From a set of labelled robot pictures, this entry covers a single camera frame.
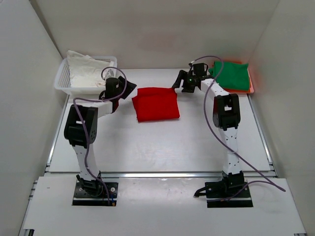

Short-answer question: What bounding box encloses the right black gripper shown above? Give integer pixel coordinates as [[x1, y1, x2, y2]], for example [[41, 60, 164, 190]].
[[173, 71, 197, 94]]

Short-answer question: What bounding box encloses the red t-shirt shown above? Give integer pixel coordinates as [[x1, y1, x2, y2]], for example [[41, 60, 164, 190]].
[[132, 87, 180, 122]]

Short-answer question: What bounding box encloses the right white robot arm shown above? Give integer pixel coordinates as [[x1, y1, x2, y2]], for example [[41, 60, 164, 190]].
[[172, 62, 245, 198]]

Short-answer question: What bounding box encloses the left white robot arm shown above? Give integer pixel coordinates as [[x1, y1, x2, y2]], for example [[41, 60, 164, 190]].
[[64, 76, 137, 198]]

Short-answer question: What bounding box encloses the crumpled white t-shirt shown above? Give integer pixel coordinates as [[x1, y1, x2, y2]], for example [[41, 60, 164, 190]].
[[67, 50, 113, 88]]

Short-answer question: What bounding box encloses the folded green t-shirt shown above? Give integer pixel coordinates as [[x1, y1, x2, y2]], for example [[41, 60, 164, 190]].
[[208, 60, 250, 91]]

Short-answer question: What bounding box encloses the folded orange t-shirt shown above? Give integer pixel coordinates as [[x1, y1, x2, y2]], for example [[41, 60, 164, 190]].
[[213, 59, 254, 95]]

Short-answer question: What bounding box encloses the white plastic basket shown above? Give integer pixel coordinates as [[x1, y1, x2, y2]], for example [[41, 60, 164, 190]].
[[54, 56, 117, 95]]

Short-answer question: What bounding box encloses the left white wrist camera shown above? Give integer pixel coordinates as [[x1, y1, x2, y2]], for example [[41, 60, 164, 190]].
[[103, 68, 116, 79]]

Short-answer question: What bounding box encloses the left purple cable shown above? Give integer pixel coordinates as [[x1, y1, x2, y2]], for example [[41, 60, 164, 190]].
[[73, 67, 128, 206]]

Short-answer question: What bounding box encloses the purple cable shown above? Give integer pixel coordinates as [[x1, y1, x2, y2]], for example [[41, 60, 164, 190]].
[[73, 67, 128, 206], [189, 55, 286, 203]]

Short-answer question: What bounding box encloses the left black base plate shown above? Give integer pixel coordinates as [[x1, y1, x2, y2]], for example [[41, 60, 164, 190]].
[[72, 178, 119, 207]]

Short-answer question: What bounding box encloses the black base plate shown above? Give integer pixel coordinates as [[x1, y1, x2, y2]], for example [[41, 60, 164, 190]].
[[193, 179, 253, 208], [72, 178, 119, 207]]

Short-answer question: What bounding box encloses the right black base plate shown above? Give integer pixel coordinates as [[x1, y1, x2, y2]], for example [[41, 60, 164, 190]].
[[193, 179, 253, 208]]

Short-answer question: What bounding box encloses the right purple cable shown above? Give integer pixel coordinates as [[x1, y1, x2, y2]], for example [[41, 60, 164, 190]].
[[189, 55, 286, 203]]

